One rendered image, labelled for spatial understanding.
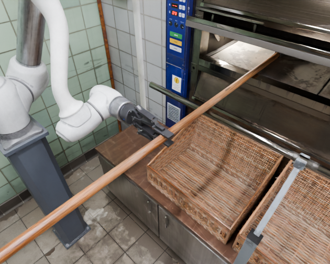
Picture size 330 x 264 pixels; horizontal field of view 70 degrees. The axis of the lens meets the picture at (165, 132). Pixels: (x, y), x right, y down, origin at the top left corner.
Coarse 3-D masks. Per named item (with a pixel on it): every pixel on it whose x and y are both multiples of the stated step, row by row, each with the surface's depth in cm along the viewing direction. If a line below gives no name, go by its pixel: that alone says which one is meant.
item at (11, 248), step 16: (240, 80) 109; (224, 96) 101; (192, 112) 91; (176, 128) 84; (160, 144) 80; (128, 160) 73; (112, 176) 69; (80, 192) 65; (96, 192) 67; (64, 208) 61; (48, 224) 59; (16, 240) 55; (0, 256) 53
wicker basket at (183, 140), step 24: (192, 144) 161; (216, 144) 148; (240, 144) 136; (168, 168) 149; (192, 168) 149; (216, 168) 149; (240, 168) 141; (168, 192) 131; (192, 192) 136; (216, 192) 136; (240, 192) 136; (192, 216) 125; (240, 216) 108
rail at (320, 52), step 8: (192, 16) 106; (208, 24) 102; (216, 24) 100; (224, 24) 99; (240, 32) 94; (248, 32) 92; (256, 32) 91; (264, 40) 90; (272, 40) 87; (280, 40) 86; (296, 48) 83; (304, 48) 82; (312, 48) 80; (320, 56) 80; (328, 56) 78
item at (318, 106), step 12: (204, 60) 131; (216, 60) 131; (228, 72) 124; (240, 72) 120; (252, 84) 118; (264, 84) 114; (276, 84) 111; (288, 84) 111; (288, 96) 108; (300, 96) 105; (312, 96) 104; (324, 108) 100
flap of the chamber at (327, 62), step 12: (192, 24) 107; (228, 24) 112; (228, 36) 98; (240, 36) 95; (276, 36) 101; (276, 48) 88; (288, 48) 85; (324, 48) 91; (312, 60) 81; (324, 60) 79
